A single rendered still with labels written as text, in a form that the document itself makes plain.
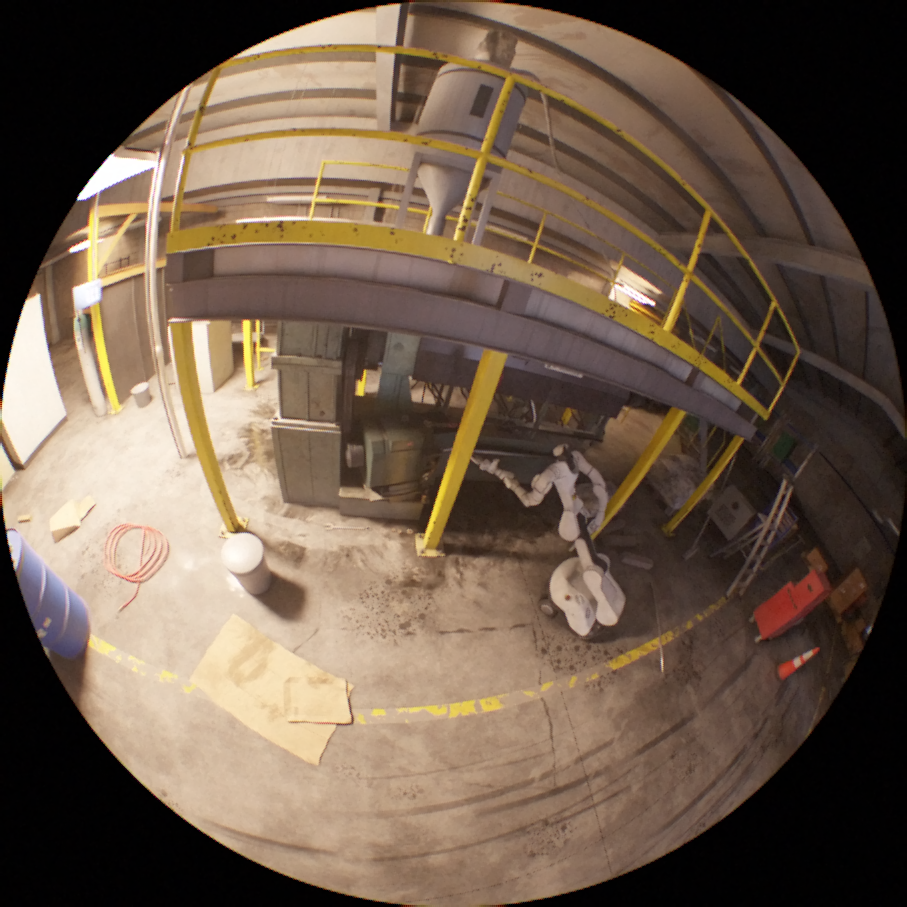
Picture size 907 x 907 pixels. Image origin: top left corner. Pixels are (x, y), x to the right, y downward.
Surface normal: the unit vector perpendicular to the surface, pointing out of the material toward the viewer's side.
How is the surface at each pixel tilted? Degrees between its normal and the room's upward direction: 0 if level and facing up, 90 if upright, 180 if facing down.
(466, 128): 90
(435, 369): 90
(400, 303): 90
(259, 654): 0
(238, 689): 0
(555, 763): 0
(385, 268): 90
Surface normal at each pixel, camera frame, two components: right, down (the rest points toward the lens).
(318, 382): 0.16, 0.63
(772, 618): -0.95, -0.30
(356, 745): 0.25, -0.77
